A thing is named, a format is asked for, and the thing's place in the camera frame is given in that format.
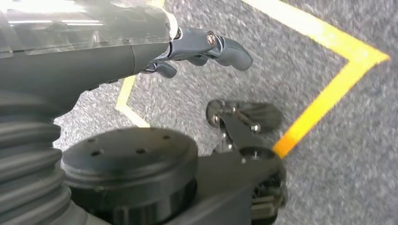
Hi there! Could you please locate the black caster wheel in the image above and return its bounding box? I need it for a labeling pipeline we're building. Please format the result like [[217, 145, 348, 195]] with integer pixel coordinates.
[[206, 99, 283, 153]]

